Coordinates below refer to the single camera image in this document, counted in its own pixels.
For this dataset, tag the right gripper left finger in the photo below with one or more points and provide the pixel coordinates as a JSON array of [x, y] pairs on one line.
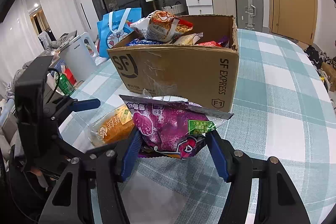
[[131, 155]]

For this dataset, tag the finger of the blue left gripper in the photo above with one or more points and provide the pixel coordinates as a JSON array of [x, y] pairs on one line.
[[84, 105]]

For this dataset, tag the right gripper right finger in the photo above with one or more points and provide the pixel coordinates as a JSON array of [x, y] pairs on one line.
[[220, 150]]

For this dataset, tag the orange bread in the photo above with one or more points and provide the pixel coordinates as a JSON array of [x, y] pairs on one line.
[[111, 128]]

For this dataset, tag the purple candy bag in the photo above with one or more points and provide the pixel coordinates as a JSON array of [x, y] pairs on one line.
[[174, 129]]

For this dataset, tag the blue cookie snack packet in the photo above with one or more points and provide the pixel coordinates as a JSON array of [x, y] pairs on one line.
[[142, 41]]

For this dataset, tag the red snack packet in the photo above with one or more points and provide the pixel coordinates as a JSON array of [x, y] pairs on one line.
[[210, 44]]

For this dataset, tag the cream sandwich cake packet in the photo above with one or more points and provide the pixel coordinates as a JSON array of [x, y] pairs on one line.
[[188, 40]]

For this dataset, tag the white noodle snack bag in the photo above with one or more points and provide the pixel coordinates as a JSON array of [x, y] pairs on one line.
[[161, 26]]

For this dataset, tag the white appliance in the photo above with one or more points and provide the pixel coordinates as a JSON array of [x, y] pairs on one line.
[[79, 55]]

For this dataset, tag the checkered teal tablecloth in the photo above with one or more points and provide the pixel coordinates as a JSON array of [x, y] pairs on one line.
[[281, 109]]

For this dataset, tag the brown SF cardboard box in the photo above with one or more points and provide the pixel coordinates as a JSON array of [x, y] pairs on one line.
[[203, 75]]

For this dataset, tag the blue Doraemon tote bag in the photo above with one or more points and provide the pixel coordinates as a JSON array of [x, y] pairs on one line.
[[115, 26]]

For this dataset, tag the woven basket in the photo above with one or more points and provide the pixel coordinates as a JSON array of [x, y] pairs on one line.
[[177, 9]]

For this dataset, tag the silver suitcase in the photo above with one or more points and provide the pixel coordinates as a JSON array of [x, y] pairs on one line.
[[250, 14]]

